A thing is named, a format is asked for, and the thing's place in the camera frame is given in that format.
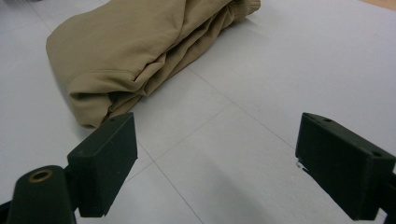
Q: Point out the tan fabric garment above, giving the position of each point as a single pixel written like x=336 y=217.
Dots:
x=124 y=53

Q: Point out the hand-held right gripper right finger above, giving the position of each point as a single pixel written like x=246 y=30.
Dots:
x=342 y=165

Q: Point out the wooden table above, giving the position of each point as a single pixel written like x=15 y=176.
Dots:
x=381 y=3

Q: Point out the white foam table mat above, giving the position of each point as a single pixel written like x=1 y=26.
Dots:
x=249 y=130

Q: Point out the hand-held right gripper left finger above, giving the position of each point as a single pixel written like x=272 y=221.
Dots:
x=102 y=161

